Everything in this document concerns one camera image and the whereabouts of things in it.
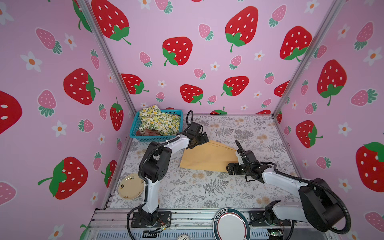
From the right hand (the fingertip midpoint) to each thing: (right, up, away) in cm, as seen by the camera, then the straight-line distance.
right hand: (232, 167), depth 90 cm
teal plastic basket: (-48, +18, +8) cm, 52 cm away
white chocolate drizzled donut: (-28, -26, -23) cm, 44 cm away
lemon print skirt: (-54, +32, +15) cm, 65 cm away
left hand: (-17, +16, +9) cm, 25 cm away
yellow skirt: (-11, +6, +9) cm, 15 cm away
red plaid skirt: (-54, +21, +7) cm, 58 cm away
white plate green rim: (-5, -23, -18) cm, 30 cm away
